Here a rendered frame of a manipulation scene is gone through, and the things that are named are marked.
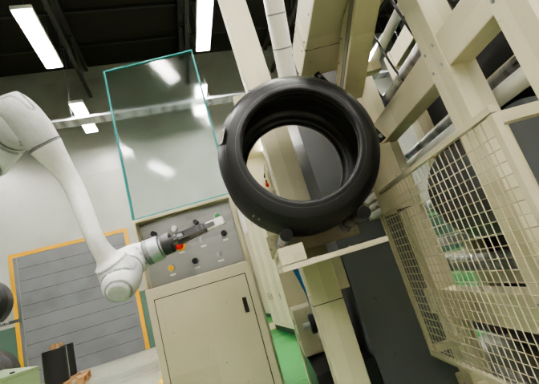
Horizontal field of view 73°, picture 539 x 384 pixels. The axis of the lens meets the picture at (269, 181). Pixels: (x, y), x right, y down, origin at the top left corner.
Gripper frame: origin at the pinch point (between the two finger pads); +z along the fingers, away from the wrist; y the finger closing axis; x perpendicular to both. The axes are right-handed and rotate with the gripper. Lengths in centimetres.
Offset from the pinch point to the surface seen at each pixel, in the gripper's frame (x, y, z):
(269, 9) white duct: -115, 51, 75
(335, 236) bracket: 22, 24, 44
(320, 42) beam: -52, -1, 69
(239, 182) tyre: -7.2, -12.2, 13.7
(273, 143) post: -29, 27, 37
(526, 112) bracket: 17, -59, 76
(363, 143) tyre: -2, -13, 59
